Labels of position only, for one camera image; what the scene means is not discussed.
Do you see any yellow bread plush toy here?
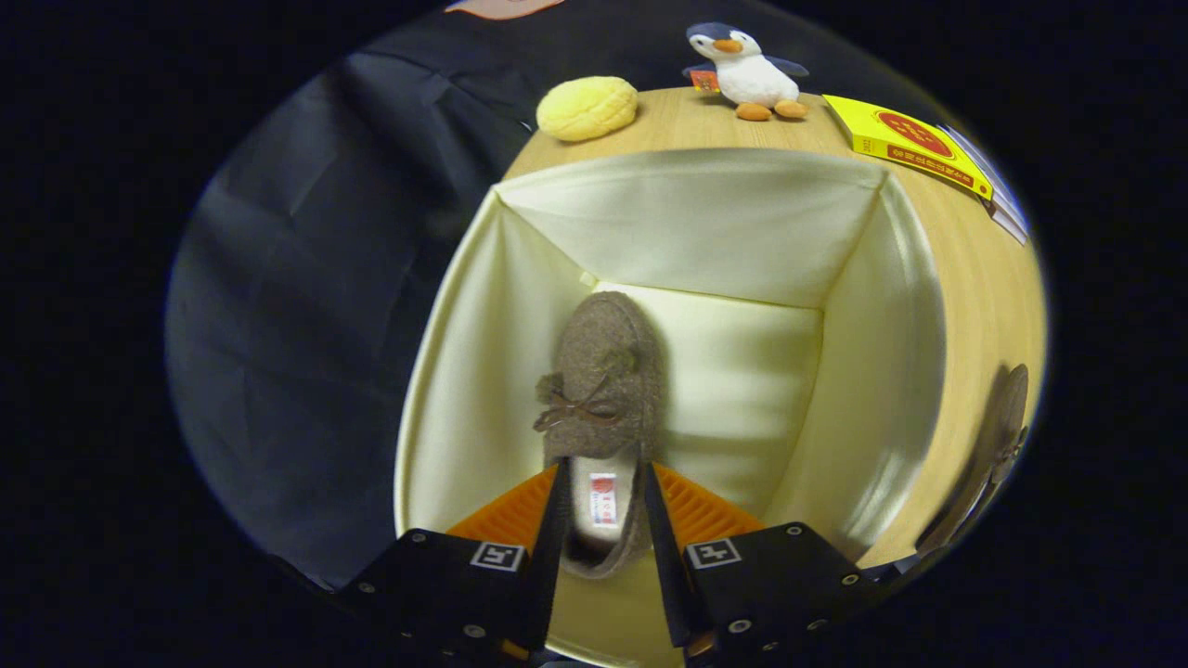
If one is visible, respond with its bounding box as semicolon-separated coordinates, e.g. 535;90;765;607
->
536;76;639;143

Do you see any penguin plush toy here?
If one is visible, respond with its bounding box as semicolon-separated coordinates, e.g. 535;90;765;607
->
682;22;810;122

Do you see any brown felt shoe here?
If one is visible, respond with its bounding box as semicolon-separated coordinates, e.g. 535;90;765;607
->
917;363;1031;558
533;291;665;581

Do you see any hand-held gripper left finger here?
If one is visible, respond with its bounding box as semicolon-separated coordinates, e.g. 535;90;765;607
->
334;461;574;664

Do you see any black backdrop cloth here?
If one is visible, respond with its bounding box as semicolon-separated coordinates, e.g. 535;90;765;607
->
165;0;938;595

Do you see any yellow book with red circle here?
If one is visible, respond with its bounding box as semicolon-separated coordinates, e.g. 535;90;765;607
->
822;94;994;201

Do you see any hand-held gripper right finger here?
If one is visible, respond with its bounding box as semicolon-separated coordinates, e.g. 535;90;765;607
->
642;461;878;667

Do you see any cream fabric storage box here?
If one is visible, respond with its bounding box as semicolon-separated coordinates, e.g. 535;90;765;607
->
394;147;948;668

